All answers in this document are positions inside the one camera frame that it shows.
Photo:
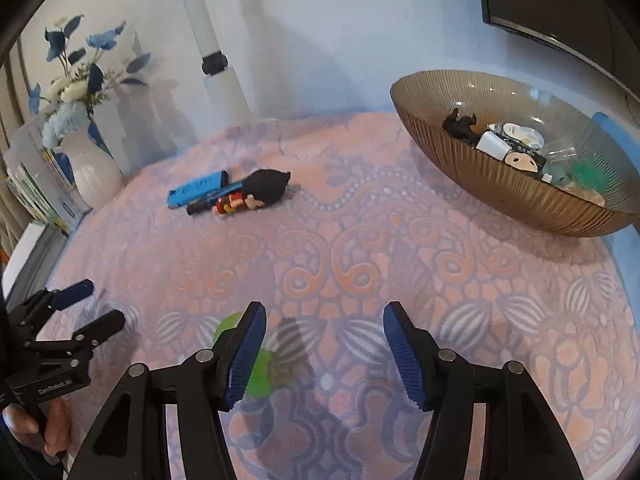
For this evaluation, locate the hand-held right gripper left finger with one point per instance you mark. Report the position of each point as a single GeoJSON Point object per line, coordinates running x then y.
{"type": "Point", "coordinates": [247, 355]}

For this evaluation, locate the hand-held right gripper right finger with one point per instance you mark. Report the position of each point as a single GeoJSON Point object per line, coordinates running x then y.
{"type": "Point", "coordinates": [405, 355]}

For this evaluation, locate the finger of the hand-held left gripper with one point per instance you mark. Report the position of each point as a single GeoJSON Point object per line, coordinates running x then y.
{"type": "Point", "coordinates": [72, 294]}
{"type": "Point", "coordinates": [102, 327]}

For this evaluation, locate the light green round toy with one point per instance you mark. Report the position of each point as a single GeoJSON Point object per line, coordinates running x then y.
{"type": "Point", "coordinates": [260, 375]}

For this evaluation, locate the brown ribbed glass bowl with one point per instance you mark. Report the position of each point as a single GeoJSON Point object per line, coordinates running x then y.
{"type": "Point", "coordinates": [500, 200]}

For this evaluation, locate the black animal toy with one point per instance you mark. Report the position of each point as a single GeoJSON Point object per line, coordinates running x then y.
{"type": "Point", "coordinates": [460, 127]}

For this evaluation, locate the teal toy figure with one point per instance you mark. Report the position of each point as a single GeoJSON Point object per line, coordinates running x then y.
{"type": "Point", "coordinates": [556, 176]}

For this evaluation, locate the beige round toy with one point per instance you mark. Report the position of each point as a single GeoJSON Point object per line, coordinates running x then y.
{"type": "Point", "coordinates": [585, 195]}

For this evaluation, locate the dark green spiky toy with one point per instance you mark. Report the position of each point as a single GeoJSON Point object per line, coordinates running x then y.
{"type": "Point", "coordinates": [590, 172]}

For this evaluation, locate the person's left hand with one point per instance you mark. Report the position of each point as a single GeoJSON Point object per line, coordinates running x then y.
{"type": "Point", "coordinates": [57, 425]}

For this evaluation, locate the white grey box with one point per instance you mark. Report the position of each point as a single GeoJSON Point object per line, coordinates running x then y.
{"type": "Point", "coordinates": [30, 260]}

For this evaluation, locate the pink patterned tablecloth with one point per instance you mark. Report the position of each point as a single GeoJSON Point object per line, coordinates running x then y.
{"type": "Point", "coordinates": [375, 260]}

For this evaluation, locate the stack of books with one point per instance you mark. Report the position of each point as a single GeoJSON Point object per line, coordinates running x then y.
{"type": "Point", "coordinates": [45, 185]}

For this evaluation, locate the white ribbed vase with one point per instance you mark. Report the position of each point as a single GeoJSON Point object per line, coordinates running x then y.
{"type": "Point", "coordinates": [95, 175]}

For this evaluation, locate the black toy piece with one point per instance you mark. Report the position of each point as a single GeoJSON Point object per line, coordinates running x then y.
{"type": "Point", "coordinates": [200, 208]}

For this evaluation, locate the black-haired doll in red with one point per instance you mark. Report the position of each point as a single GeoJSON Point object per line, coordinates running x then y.
{"type": "Point", "coordinates": [265, 187]}

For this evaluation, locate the beige curtain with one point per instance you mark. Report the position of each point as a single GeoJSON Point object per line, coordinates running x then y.
{"type": "Point", "coordinates": [10, 110]}

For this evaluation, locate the blue and white artificial flowers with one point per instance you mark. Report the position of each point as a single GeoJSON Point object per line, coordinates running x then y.
{"type": "Point", "coordinates": [75, 90]}

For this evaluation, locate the white round container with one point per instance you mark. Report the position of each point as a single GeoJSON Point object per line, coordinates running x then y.
{"type": "Point", "coordinates": [522, 134]}

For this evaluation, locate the clear plastic piece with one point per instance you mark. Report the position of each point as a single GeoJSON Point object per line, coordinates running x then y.
{"type": "Point", "coordinates": [560, 152]}

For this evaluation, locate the black pole clamp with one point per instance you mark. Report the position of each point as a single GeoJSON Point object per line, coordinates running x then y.
{"type": "Point", "coordinates": [214, 63]}

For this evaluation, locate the white pole stand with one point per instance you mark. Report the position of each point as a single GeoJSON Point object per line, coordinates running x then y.
{"type": "Point", "coordinates": [215, 35]}

